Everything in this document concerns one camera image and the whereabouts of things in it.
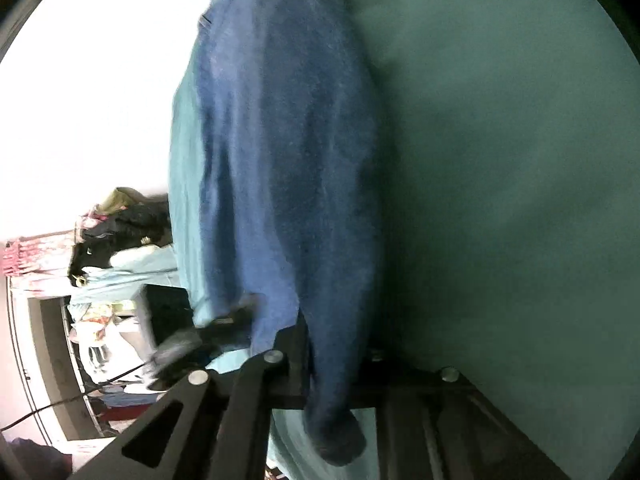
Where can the pile of assorted clothes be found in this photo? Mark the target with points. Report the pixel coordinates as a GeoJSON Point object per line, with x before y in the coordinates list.
{"type": "Point", "coordinates": [120, 270]}

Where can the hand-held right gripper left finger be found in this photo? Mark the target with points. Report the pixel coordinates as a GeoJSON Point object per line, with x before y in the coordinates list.
{"type": "Point", "coordinates": [285, 375]}

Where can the pink patterned curtain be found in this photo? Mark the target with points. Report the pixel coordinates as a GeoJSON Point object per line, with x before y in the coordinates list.
{"type": "Point", "coordinates": [35, 260]}

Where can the blue denim shorts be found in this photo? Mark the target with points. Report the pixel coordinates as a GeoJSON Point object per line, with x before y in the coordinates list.
{"type": "Point", "coordinates": [280, 160]}

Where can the teal bed sheet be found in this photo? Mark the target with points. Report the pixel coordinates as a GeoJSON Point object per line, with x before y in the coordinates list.
{"type": "Point", "coordinates": [500, 160]}

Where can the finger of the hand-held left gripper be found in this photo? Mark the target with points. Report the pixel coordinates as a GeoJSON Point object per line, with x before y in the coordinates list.
{"type": "Point", "coordinates": [235, 315]}

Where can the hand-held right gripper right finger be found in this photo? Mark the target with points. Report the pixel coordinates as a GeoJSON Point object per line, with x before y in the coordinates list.
{"type": "Point", "coordinates": [410, 390]}

